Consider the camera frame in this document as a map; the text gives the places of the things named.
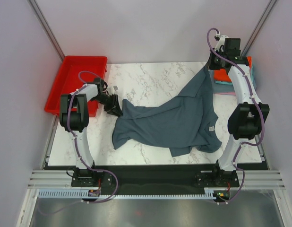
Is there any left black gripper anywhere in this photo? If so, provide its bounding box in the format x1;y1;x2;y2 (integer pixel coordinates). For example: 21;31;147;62
91;94;123;118

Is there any dark blue-grey t-shirt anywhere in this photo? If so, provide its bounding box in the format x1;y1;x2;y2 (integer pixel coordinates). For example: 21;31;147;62
112;67;222;157

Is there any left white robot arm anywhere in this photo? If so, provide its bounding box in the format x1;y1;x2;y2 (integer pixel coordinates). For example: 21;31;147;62
59;78;123;186

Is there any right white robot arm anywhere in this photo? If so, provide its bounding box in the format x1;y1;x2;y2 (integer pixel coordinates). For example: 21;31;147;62
208;34;270;186

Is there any folded orange t-shirt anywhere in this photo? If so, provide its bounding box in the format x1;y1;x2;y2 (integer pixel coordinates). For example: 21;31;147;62
213;56;254;85

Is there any folded teal t-shirt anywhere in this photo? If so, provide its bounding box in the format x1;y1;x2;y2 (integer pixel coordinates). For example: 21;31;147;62
213;66;257;88

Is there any folded pink t-shirt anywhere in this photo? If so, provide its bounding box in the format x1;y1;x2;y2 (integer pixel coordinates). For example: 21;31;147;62
215;92;236;96

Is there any red plastic tray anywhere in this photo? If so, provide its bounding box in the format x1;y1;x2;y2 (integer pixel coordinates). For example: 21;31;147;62
44;55;108;116

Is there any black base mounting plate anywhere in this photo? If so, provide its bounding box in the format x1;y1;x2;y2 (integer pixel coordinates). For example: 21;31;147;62
71;164;240;195

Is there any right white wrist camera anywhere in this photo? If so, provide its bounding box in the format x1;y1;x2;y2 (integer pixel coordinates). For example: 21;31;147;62
214;33;229;52

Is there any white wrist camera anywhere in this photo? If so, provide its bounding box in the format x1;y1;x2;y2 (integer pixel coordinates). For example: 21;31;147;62
107;86;119;94
214;33;229;52

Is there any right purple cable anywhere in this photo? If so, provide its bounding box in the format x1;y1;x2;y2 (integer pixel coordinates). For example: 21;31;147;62
206;28;266;205

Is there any purple cable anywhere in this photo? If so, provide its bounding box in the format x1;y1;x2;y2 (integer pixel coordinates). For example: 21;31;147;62
37;70;120;216
206;28;266;205

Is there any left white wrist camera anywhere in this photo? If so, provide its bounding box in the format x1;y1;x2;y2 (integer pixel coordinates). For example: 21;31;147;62
107;86;119;94

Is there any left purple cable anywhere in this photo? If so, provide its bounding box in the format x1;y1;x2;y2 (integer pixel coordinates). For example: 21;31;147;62
37;70;120;216

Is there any aluminium extrusion rail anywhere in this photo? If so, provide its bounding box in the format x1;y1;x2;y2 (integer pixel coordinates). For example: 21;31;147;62
28;170;285;190

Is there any white slotted cable duct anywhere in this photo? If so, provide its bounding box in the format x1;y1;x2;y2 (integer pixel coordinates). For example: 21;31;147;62
38;189;230;199

